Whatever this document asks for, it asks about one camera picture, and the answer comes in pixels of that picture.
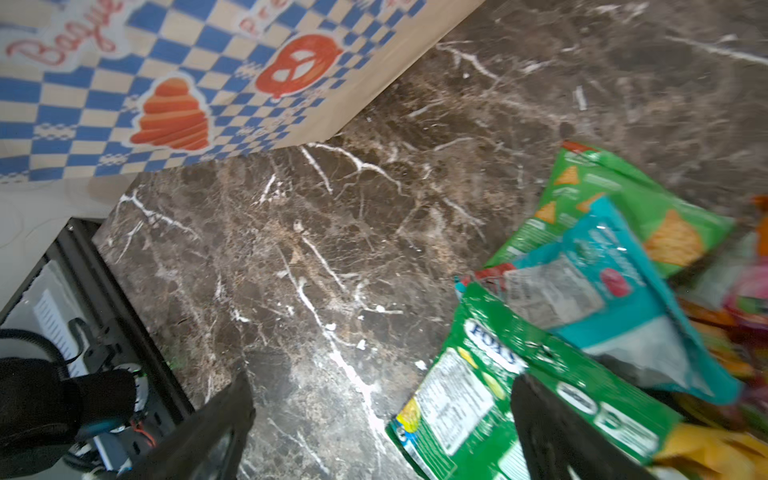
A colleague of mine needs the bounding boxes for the teal mint blossom packet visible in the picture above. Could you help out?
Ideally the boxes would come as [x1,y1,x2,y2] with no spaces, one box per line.
[455,199,743,405]

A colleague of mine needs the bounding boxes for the yellow green snack packet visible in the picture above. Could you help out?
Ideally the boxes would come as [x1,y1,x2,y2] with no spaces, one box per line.
[654,393,767,479]

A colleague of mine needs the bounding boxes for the blue checkered paper bag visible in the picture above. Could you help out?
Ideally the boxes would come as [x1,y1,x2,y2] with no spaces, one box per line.
[1,0,477,183]

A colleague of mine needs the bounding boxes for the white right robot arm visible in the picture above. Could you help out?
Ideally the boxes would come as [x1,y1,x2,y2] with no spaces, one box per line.
[1,358,658,479]

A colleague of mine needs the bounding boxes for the orange Fox's candy packet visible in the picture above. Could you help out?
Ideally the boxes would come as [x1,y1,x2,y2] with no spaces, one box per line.
[754,195,768,258]

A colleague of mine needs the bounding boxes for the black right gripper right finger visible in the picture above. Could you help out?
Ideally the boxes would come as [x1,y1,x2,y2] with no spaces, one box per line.
[510,374,653,479]

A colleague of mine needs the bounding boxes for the colourful fruit candy packet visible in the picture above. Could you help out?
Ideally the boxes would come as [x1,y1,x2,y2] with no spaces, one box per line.
[678,230,767,385]

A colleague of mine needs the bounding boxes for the green Fox's candy packet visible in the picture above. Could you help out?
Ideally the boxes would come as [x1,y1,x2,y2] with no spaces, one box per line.
[387,283,682,479]

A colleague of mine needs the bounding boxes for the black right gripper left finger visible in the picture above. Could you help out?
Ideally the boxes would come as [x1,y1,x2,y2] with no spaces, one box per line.
[118,371,255,479]

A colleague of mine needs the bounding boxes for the green chips snack packet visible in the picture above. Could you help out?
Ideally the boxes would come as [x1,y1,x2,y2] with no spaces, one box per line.
[485,141,735,278]

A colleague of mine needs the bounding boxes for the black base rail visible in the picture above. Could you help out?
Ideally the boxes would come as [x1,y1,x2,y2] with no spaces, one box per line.
[0,217,196,480]

